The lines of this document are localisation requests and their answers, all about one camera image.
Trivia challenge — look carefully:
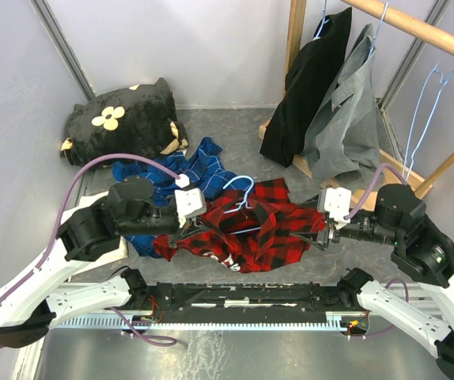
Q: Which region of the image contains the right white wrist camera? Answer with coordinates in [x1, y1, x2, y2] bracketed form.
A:
[316, 187, 351, 230]

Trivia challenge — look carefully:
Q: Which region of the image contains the black hanging garment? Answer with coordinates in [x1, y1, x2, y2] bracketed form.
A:
[259, 7, 352, 167]

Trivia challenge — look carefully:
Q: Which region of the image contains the purple cable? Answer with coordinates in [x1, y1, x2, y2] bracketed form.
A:
[0, 153, 191, 353]
[343, 162, 408, 221]

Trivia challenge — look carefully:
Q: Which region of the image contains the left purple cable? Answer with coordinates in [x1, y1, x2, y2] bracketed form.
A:
[0, 153, 191, 353]

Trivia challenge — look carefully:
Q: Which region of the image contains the light blue cable duct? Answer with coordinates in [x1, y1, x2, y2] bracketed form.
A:
[57, 312, 362, 332]

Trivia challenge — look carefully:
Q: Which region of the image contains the white folded cloth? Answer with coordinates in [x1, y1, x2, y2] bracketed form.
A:
[57, 192, 128, 268]

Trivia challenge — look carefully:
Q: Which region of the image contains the wooden clothes rack frame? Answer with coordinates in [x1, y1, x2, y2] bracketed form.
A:
[258, 0, 454, 199]

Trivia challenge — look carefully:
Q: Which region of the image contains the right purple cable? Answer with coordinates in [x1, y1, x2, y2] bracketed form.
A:
[343, 162, 408, 221]

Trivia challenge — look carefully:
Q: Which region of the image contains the red black plaid shirt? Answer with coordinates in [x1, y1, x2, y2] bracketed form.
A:
[153, 178, 326, 273]

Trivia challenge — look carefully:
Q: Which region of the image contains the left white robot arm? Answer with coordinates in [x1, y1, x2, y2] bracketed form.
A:
[0, 177, 206, 348]

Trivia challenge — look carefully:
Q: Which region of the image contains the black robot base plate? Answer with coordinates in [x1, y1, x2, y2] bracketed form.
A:
[124, 283, 365, 325]

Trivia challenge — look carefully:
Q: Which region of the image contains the black flower-print garment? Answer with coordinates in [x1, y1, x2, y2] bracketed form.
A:
[60, 78, 189, 167]

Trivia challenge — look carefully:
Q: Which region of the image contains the grey hanging shirt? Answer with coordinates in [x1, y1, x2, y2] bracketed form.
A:
[301, 24, 381, 191]

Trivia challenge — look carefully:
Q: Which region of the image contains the blue hanger under black garment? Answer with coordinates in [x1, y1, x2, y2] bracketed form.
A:
[312, 0, 328, 41]

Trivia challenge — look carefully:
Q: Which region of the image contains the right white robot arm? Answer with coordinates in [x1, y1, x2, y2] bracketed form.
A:
[312, 184, 454, 379]

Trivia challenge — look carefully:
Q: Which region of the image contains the blue plaid shirt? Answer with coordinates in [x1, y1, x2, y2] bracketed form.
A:
[110, 136, 238, 259]

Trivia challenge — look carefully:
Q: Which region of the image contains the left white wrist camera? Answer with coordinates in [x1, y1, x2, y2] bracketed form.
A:
[174, 174, 207, 227]

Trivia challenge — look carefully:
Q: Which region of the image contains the light blue wire hanger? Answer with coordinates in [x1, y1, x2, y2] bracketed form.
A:
[222, 175, 261, 235]

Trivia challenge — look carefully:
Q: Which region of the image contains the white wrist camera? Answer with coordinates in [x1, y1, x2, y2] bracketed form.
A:
[316, 187, 351, 230]
[174, 174, 207, 227]

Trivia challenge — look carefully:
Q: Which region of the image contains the blue hanger under grey shirt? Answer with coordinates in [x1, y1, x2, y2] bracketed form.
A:
[369, 2, 389, 56]

